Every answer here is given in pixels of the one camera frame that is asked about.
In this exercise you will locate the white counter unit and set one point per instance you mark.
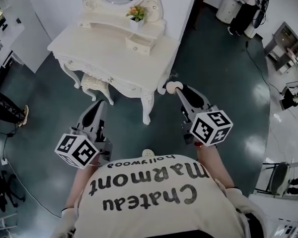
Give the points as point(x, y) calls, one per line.
point(32, 41)

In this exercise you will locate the grey open shelf cabinet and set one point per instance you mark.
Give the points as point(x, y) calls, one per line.
point(283, 41)

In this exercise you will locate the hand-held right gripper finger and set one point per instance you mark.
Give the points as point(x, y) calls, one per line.
point(195, 99)
point(183, 103)

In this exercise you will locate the white round cabinet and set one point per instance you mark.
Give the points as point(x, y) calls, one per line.
point(227, 6)

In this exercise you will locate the person's white right sleeve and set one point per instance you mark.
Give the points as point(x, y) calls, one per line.
point(245, 207)

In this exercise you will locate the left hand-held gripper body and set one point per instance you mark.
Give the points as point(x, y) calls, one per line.
point(77, 152)

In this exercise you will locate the white perforated clog shoe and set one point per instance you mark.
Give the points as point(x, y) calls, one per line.
point(148, 153)

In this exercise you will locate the white power strip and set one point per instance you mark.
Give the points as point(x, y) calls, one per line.
point(5, 162)

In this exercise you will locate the grey chair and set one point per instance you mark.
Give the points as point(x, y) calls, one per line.
point(278, 177)

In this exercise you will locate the black equipment backpack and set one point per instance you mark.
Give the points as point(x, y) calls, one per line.
point(259, 11)

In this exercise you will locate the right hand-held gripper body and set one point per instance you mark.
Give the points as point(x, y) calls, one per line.
point(208, 128)

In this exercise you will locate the red wrist band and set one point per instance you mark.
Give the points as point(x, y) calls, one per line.
point(199, 145)

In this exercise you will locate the person's white sleeve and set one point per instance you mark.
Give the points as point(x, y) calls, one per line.
point(245, 207)
point(64, 222)

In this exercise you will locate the small white drawer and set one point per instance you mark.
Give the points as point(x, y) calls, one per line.
point(139, 47)

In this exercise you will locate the small white round object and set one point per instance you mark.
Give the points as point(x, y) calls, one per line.
point(171, 87)

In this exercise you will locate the white ornate dressing table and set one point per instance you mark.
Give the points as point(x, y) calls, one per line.
point(99, 48)

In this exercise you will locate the white upholstered stool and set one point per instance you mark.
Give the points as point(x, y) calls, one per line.
point(94, 83)

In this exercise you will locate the orange flowers white pot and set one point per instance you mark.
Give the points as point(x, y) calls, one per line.
point(137, 15)

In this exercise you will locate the person's right forearm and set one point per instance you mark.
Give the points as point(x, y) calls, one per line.
point(213, 162)

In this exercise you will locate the person's left forearm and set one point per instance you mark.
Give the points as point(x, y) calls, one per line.
point(77, 187)

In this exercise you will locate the black office chair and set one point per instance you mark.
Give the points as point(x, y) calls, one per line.
point(2, 190)

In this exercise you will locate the cream printed t-shirt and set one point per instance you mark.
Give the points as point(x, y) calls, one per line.
point(144, 219)

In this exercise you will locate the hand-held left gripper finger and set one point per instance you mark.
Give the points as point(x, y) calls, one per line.
point(101, 131)
point(92, 118)

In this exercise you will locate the person's white left sleeve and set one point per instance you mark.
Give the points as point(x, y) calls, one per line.
point(64, 222)

